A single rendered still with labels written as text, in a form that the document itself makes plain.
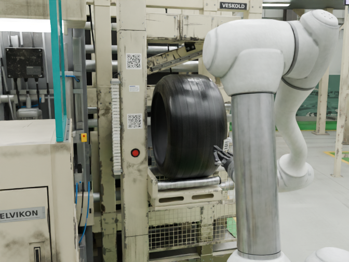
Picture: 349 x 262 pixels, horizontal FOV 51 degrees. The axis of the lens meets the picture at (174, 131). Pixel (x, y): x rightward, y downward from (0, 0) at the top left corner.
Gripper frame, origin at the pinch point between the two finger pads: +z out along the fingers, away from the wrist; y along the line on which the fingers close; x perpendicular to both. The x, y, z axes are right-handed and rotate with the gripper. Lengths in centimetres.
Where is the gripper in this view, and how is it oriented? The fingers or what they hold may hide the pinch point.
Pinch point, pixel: (217, 151)
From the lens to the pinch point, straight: 161.5
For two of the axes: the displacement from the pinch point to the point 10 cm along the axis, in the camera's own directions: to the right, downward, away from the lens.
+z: -2.6, -2.9, 9.2
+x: -0.4, 9.6, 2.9
